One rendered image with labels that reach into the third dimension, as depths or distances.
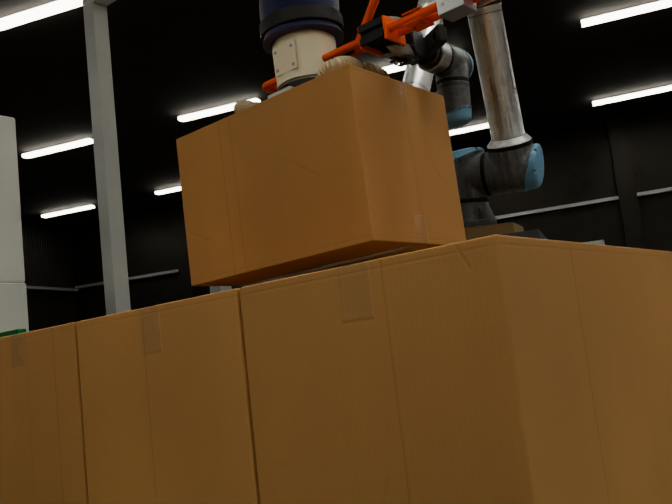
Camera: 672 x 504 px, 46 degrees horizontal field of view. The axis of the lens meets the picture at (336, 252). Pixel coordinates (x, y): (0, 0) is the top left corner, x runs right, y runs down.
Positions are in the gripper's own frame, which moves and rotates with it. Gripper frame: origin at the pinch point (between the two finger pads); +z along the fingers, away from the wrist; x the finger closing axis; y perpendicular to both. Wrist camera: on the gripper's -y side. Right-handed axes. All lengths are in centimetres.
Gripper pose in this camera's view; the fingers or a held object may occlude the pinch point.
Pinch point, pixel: (390, 32)
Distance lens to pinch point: 199.1
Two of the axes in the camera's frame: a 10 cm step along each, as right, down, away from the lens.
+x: -1.1, -9.8, 1.3
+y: -7.6, 1.7, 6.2
